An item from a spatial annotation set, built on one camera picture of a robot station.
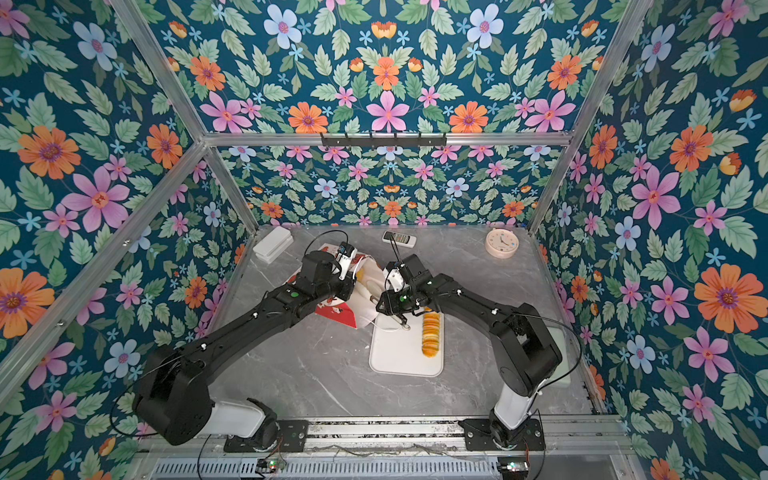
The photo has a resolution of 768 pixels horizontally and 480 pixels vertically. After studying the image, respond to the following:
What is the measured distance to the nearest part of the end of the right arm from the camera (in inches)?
26.1

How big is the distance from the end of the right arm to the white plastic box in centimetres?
51

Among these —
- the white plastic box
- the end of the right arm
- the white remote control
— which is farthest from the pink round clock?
the white plastic box

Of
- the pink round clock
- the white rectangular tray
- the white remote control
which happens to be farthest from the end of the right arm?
the pink round clock

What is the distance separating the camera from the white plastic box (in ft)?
3.60

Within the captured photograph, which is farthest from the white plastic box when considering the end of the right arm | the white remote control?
the end of the right arm

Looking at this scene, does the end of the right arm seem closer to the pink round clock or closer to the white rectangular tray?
the white rectangular tray

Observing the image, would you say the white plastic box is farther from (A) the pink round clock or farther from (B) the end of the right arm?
(A) the pink round clock

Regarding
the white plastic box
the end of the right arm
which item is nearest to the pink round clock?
the end of the right arm

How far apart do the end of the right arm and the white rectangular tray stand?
0.04 meters

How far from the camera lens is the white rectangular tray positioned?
2.81 ft

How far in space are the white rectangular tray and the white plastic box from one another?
49cm

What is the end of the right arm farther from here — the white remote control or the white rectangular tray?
the white remote control

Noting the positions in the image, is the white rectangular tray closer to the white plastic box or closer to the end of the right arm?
the end of the right arm

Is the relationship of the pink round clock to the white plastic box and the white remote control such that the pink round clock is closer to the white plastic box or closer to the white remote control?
the white remote control
